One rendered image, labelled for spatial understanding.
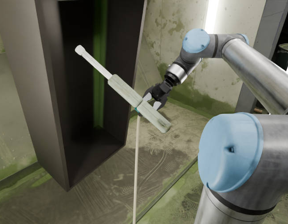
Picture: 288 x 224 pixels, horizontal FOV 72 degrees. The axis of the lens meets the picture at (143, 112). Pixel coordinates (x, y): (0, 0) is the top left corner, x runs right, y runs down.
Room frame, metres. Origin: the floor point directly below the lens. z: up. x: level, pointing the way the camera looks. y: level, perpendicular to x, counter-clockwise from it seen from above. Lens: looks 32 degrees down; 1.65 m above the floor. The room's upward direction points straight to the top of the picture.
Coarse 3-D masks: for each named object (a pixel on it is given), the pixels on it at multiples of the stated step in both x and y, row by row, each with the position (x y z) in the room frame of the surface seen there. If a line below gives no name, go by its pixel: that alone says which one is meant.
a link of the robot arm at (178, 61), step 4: (176, 60) 0.85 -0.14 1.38; (180, 60) 0.84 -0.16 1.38; (200, 60) 0.87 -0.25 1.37; (180, 64) 0.82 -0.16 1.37; (184, 64) 0.82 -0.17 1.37; (188, 64) 0.82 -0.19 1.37; (192, 64) 0.82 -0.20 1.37; (196, 64) 0.84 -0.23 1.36; (184, 68) 0.81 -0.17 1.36; (188, 68) 0.82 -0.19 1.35; (192, 68) 0.83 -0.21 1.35; (188, 72) 0.82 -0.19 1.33
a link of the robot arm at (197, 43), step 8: (192, 32) 0.78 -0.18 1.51; (200, 32) 0.77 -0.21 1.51; (184, 40) 0.77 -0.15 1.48; (192, 40) 0.75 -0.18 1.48; (200, 40) 0.75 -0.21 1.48; (208, 40) 0.75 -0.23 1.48; (184, 48) 0.77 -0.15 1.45; (192, 48) 0.74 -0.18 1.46; (200, 48) 0.73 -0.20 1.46; (208, 48) 0.75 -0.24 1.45; (184, 56) 0.80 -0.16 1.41; (192, 56) 0.77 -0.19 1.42; (200, 56) 0.76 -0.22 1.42; (208, 56) 0.76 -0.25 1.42
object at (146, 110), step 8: (80, 48) 0.79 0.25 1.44; (88, 56) 0.77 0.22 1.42; (96, 64) 0.76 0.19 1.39; (104, 72) 0.74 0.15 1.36; (112, 80) 0.72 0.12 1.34; (120, 80) 0.73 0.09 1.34; (120, 88) 0.71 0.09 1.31; (128, 88) 0.71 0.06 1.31; (128, 96) 0.69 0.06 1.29; (136, 96) 0.69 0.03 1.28; (136, 104) 0.68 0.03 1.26; (144, 104) 0.68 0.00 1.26; (144, 112) 0.66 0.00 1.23; (152, 112) 0.66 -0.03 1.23; (152, 120) 0.65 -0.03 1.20; (160, 120) 0.63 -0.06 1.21; (160, 128) 0.63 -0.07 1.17; (168, 128) 0.63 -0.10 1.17
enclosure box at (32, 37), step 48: (0, 0) 0.87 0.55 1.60; (48, 0) 0.75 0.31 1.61; (96, 0) 1.38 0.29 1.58; (144, 0) 1.17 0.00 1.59; (48, 48) 0.75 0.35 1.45; (96, 48) 1.42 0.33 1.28; (48, 96) 0.77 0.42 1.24; (96, 96) 1.48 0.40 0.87; (48, 144) 0.88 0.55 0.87; (96, 144) 1.31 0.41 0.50
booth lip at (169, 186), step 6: (192, 162) 1.54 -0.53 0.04; (186, 168) 1.45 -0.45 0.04; (180, 174) 1.37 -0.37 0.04; (174, 180) 1.30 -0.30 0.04; (168, 186) 1.23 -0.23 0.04; (162, 192) 1.16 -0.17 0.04; (156, 198) 1.10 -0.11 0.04; (150, 204) 1.04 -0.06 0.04; (144, 210) 0.99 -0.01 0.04; (138, 216) 0.94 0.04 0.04; (132, 222) 0.89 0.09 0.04
